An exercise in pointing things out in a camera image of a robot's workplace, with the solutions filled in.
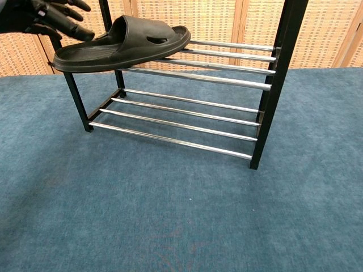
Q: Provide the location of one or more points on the black shoe rack chrome bars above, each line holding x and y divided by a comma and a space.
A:
279, 85

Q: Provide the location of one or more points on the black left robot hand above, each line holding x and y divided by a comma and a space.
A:
42, 17

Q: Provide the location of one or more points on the black rubber slipper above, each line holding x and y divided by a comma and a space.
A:
133, 37

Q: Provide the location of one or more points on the blue carpet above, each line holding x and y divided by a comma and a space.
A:
170, 212

